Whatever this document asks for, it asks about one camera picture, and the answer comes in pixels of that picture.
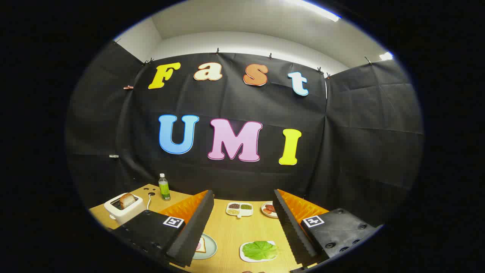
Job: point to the pale green round plate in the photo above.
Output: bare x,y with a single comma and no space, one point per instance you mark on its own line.
211,246

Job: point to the green lettuce leaf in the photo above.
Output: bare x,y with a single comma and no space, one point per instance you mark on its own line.
259,250

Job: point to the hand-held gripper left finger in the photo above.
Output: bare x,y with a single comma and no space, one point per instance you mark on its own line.
191,235

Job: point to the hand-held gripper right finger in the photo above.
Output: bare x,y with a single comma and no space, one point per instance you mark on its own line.
293,231

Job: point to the white oval meat plate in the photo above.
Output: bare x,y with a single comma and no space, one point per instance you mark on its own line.
263,211

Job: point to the black backdrop cloth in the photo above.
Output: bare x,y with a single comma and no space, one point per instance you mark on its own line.
227,102

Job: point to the cream white toaster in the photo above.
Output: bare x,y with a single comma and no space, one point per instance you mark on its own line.
125,215

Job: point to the white divided bean dish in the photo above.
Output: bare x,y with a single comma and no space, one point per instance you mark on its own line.
246,212

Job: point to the bread slice with pink topping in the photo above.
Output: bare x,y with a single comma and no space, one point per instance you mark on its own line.
201,246

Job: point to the reddish brown meat strips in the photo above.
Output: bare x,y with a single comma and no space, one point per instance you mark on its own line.
269,209

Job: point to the plain white bread slice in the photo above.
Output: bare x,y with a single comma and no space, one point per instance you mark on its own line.
127,200

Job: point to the white square plate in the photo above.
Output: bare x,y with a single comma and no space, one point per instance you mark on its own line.
250,259

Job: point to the green label drink bottle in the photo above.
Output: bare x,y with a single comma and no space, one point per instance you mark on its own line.
164,189

